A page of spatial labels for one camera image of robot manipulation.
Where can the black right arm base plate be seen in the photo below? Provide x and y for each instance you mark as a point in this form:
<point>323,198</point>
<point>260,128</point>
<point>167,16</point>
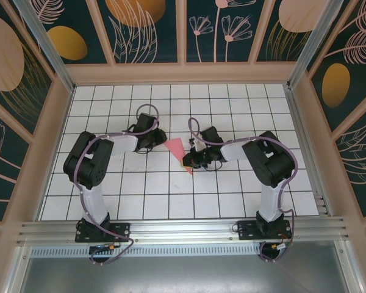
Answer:
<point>247,232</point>

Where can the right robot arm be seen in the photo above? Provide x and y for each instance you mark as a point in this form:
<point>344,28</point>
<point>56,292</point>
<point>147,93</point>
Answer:
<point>271,164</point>

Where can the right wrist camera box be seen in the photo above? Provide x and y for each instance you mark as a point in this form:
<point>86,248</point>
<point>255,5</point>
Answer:
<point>195,145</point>

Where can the pink square paper sheet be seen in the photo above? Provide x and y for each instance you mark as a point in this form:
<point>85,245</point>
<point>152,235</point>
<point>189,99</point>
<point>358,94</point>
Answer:
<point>177,148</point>

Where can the aluminium corner post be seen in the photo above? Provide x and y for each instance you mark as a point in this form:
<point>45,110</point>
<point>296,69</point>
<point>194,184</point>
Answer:
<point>48,49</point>
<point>317,39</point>

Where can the grey sheet metal panel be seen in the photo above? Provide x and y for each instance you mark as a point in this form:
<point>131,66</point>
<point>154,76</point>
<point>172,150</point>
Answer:
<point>183,274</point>

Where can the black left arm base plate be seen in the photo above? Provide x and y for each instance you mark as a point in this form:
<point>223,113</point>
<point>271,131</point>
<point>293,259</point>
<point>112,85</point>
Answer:
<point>122,232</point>

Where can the long aluminium mounting rail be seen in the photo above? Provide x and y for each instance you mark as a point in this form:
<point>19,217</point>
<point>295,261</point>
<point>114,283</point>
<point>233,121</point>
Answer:
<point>183,229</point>

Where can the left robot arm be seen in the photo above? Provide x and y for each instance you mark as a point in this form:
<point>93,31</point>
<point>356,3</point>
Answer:
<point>91,171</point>

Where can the aluminium side rail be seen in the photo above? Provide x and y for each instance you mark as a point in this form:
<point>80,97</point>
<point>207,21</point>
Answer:
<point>307,152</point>

